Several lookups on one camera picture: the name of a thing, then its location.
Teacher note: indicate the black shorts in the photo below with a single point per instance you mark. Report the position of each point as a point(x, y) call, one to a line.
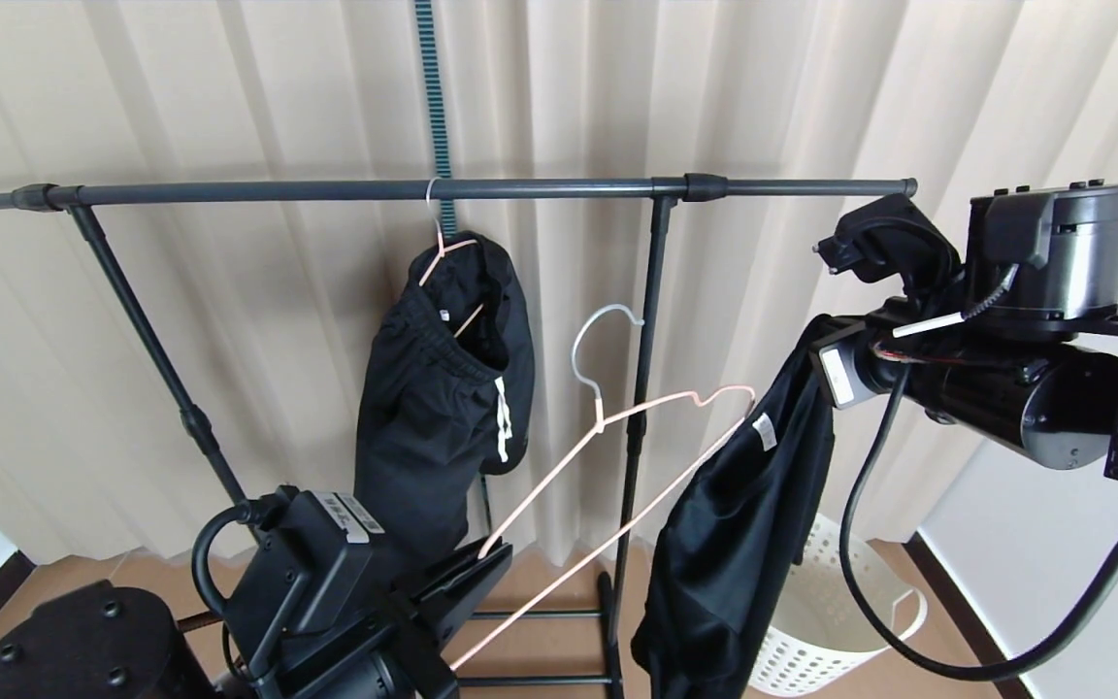
point(423, 437)

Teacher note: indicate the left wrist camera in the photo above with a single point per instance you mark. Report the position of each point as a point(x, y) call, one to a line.
point(307, 563)

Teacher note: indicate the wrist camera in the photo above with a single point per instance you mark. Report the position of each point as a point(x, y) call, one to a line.
point(307, 563)
point(879, 238)

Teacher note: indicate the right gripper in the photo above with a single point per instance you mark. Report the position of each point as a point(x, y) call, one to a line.
point(1005, 398)

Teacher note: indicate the beige curtain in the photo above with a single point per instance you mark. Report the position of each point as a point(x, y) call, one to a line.
point(83, 97)
point(811, 97)

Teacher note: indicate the black clothes rack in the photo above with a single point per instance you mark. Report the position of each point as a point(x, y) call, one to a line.
point(229, 191)

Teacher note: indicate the window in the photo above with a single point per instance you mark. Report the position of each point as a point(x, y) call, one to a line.
point(428, 78)

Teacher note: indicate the white laundry basket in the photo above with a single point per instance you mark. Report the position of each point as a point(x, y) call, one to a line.
point(811, 641)

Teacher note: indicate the black garment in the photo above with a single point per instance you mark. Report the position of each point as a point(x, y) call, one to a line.
point(734, 544)

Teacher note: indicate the pink clothes hanger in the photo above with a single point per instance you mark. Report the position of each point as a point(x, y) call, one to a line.
point(440, 243)
point(646, 407)

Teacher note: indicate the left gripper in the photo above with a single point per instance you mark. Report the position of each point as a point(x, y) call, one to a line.
point(375, 660)

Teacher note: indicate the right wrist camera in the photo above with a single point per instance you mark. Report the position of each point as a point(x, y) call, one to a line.
point(879, 238)

